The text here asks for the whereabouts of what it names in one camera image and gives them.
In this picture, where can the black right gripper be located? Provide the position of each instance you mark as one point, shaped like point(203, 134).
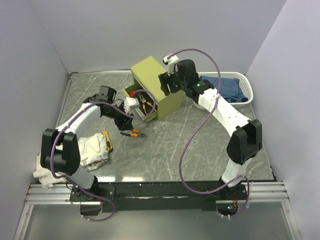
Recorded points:
point(163, 78)

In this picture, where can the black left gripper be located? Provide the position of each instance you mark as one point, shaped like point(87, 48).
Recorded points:
point(123, 125)

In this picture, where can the orange black pliers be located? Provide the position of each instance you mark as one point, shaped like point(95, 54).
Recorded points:
point(134, 133)

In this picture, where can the blue handled pliers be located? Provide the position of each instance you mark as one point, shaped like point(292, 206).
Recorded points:
point(144, 107)

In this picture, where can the yellow utility knife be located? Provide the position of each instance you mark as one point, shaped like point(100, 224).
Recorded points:
point(109, 146)

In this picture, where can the yellow black pliers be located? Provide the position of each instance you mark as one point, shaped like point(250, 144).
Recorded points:
point(142, 99)

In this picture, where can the green metal drawer cabinet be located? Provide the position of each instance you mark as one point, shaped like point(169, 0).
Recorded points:
point(145, 75)

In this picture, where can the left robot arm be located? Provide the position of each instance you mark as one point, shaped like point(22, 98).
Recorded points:
point(59, 147)

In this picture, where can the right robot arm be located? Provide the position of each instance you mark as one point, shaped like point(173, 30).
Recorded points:
point(245, 134)

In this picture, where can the white cloth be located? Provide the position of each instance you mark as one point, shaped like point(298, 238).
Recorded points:
point(93, 154)

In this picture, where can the blue checkered cloth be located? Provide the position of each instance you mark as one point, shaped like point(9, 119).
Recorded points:
point(230, 88)

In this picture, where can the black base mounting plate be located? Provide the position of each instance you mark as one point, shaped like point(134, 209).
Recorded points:
point(146, 196)

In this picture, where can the white plastic basket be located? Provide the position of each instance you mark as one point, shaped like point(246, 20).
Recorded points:
point(244, 85)

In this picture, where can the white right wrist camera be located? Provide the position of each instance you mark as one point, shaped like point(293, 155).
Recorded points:
point(170, 62)

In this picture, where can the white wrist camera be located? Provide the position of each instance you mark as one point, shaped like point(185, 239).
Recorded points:
point(170, 62)
point(131, 102)

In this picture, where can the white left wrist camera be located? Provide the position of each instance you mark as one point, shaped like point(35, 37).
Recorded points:
point(131, 102)

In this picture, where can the aluminium frame rail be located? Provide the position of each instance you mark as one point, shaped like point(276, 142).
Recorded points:
point(59, 193)

